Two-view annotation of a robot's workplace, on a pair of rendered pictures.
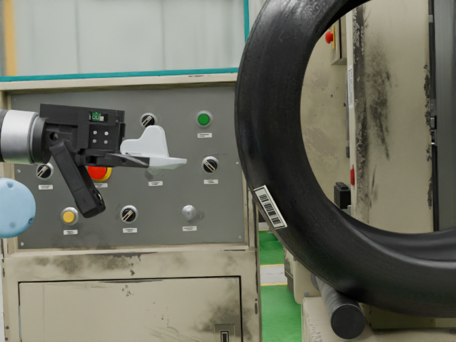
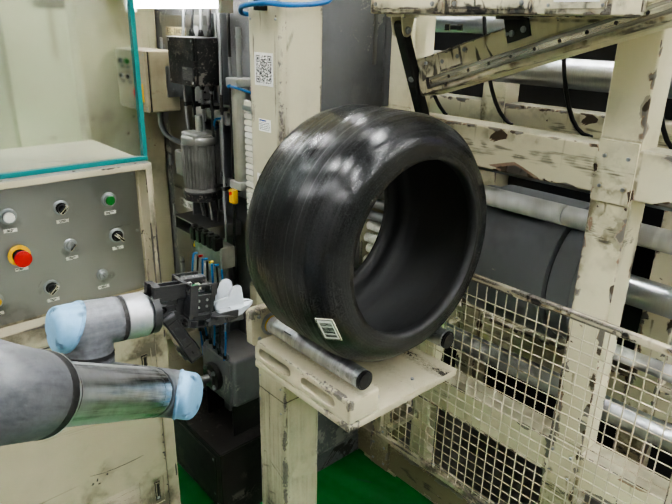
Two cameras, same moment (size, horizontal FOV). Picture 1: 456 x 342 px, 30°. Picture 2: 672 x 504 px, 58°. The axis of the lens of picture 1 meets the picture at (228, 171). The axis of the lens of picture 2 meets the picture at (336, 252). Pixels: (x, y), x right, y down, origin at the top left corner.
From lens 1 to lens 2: 0.89 m
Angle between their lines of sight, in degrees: 47
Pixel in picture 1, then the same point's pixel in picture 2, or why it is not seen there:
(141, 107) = (53, 196)
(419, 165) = not seen: hidden behind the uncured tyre
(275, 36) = (339, 222)
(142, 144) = (230, 300)
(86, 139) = (197, 309)
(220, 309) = (140, 341)
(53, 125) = (163, 301)
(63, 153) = (175, 322)
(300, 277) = (255, 329)
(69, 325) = not seen: hidden behind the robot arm
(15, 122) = (139, 310)
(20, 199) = (199, 385)
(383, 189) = not seen: hidden behind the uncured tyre
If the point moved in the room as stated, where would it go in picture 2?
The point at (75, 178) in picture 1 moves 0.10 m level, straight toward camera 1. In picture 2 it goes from (185, 338) to (226, 356)
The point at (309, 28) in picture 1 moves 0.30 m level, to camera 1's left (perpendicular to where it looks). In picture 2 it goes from (359, 216) to (225, 253)
